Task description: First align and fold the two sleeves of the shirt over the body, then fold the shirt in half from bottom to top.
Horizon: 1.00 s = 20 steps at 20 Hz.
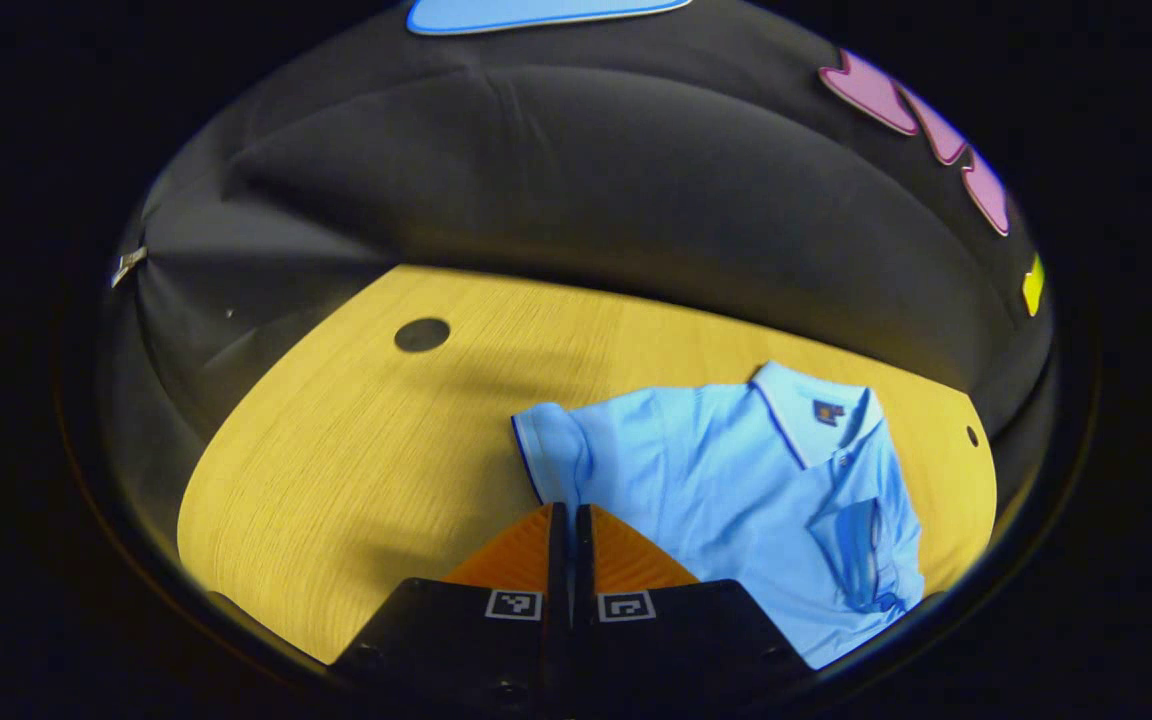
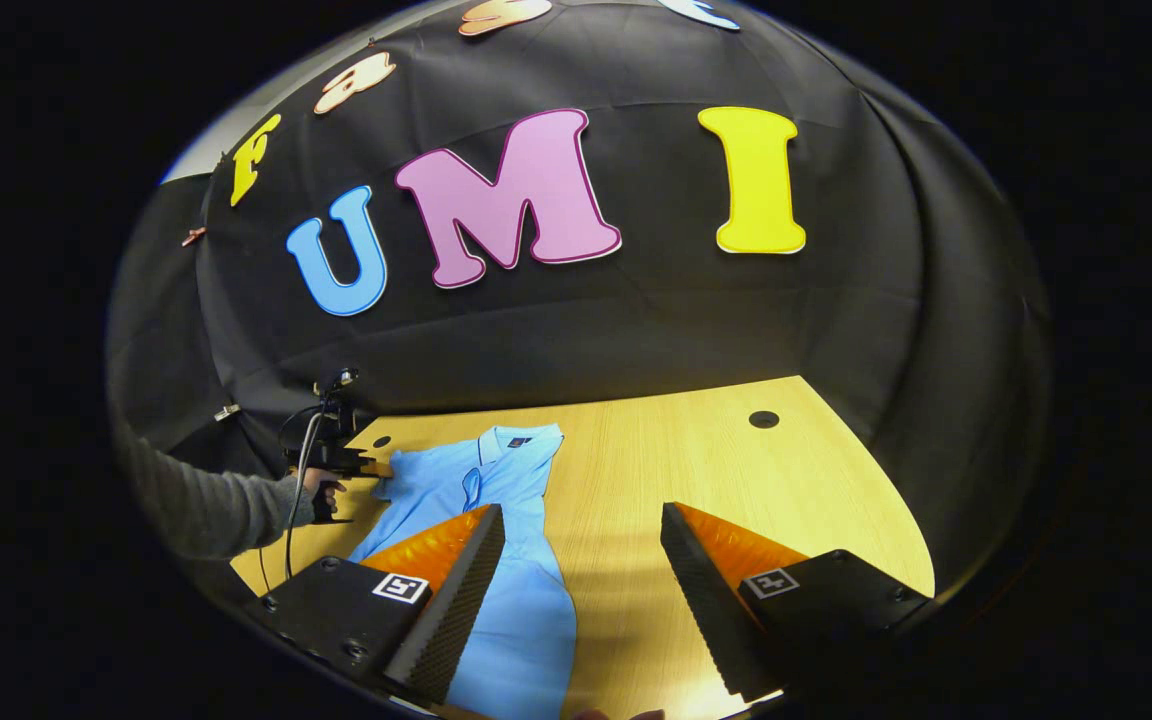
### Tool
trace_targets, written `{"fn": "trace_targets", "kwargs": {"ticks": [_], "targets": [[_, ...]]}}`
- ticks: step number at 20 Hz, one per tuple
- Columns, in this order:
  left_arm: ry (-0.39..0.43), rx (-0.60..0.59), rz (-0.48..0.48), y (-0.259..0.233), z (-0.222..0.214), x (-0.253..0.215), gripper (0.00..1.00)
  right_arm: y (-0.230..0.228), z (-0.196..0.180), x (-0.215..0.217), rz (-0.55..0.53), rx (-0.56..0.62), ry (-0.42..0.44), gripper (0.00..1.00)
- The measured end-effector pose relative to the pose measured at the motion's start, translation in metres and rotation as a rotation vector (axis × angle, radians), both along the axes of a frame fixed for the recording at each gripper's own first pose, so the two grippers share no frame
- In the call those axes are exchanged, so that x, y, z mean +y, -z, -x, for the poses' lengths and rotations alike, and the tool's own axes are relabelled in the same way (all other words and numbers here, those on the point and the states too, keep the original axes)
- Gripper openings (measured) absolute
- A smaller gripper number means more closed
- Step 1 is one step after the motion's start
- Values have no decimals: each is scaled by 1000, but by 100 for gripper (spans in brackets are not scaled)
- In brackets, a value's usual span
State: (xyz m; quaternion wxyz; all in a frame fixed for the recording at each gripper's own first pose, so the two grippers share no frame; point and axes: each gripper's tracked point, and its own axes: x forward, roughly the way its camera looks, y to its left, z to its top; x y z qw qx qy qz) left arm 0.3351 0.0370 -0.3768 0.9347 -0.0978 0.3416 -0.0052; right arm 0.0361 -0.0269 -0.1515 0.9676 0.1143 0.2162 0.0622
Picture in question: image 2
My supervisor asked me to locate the black backdrop cloth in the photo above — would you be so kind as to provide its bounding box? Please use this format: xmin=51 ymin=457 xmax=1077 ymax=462
xmin=106 ymin=0 xmax=1052 ymax=601

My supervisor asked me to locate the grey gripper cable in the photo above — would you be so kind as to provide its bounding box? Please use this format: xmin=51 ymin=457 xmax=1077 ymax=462
xmin=283 ymin=412 xmax=325 ymax=579

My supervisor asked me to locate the light blue T-shirt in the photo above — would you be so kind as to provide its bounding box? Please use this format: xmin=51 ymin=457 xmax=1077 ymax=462
xmin=348 ymin=423 xmax=579 ymax=720

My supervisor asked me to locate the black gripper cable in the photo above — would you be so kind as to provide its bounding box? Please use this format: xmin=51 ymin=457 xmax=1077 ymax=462
xmin=276 ymin=400 xmax=327 ymax=471

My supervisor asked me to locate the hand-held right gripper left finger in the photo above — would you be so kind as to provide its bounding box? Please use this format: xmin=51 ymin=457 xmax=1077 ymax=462
xmin=246 ymin=503 xmax=507 ymax=706

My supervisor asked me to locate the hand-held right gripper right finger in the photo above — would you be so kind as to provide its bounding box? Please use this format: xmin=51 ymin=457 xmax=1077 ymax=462
xmin=660 ymin=502 xmax=932 ymax=704

